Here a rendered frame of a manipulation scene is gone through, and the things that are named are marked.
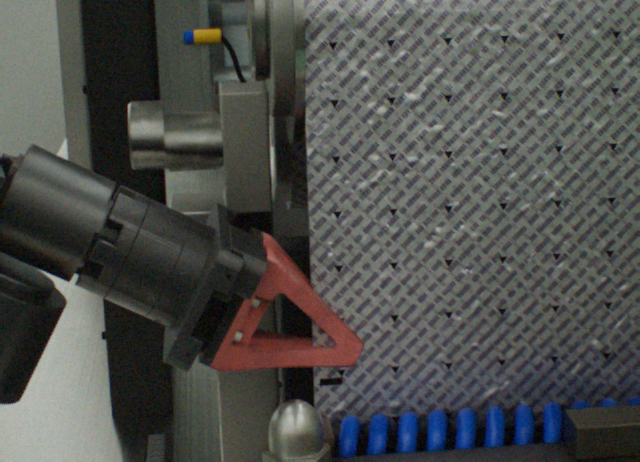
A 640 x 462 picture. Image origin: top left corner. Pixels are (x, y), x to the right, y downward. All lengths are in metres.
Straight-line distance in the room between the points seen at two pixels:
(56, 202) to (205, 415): 0.45
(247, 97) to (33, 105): 5.62
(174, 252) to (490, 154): 0.17
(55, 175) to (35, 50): 5.65
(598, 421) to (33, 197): 0.31
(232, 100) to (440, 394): 0.20
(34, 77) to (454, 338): 5.68
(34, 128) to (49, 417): 5.31
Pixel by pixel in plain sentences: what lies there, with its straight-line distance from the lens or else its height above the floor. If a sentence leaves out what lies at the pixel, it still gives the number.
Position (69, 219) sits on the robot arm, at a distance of 0.64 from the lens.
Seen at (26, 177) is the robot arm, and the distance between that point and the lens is 0.64.
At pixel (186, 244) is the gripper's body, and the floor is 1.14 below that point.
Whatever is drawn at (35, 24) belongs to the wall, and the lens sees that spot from 6.28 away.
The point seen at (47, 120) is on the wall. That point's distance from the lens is 6.34.
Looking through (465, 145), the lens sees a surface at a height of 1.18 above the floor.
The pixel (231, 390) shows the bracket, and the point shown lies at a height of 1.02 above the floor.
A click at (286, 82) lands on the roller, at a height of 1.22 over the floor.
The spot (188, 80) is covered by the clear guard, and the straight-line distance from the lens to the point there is 1.69.
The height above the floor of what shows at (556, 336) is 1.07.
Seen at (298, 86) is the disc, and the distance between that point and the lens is 0.64.
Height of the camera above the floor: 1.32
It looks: 15 degrees down
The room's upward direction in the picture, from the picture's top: 2 degrees counter-clockwise
